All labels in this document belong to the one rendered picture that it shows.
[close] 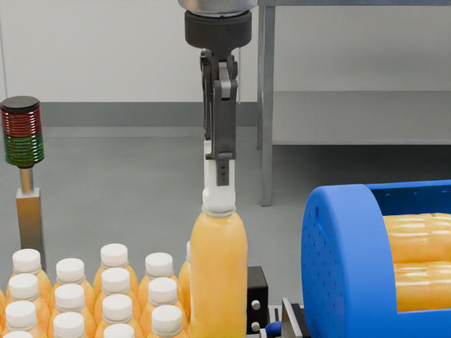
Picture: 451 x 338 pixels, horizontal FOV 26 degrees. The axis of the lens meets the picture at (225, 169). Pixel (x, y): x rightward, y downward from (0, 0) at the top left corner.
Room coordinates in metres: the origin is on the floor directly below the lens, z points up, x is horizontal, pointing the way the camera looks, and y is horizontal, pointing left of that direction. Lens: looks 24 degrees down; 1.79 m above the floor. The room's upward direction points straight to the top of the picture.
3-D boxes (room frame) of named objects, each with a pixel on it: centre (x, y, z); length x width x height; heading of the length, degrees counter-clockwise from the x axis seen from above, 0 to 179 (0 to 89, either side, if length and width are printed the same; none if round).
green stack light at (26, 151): (1.47, 0.33, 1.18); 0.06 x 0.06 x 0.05
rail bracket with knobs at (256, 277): (1.36, -0.03, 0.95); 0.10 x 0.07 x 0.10; 8
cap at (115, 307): (1.12, 0.14, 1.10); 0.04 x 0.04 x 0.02
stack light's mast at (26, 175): (1.47, 0.33, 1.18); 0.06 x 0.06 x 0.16
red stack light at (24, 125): (1.47, 0.33, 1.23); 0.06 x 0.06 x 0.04
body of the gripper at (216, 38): (1.06, 0.01, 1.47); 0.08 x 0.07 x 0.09; 7
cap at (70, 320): (1.07, 0.20, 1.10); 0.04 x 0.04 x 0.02
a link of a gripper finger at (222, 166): (1.02, 0.00, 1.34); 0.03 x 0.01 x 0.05; 7
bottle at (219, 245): (1.06, 0.01, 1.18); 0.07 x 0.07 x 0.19
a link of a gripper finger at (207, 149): (1.08, 0.01, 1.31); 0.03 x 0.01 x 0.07; 97
